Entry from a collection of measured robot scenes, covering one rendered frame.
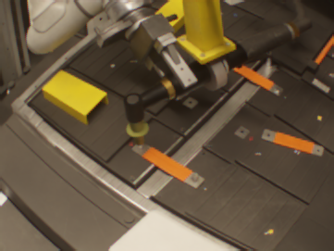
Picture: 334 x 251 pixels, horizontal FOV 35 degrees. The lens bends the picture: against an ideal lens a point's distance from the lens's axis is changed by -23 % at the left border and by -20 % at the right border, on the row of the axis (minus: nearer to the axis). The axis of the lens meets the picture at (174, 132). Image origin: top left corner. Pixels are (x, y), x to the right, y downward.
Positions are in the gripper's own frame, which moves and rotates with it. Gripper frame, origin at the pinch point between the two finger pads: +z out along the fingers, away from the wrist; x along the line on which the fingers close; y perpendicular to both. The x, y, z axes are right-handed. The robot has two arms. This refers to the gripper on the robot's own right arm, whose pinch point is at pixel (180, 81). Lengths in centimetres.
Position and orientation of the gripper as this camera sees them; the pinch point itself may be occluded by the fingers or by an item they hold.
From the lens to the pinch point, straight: 115.3
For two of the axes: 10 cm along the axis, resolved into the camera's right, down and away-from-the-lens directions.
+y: 8.2, -4.7, 3.3
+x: -2.2, 2.7, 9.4
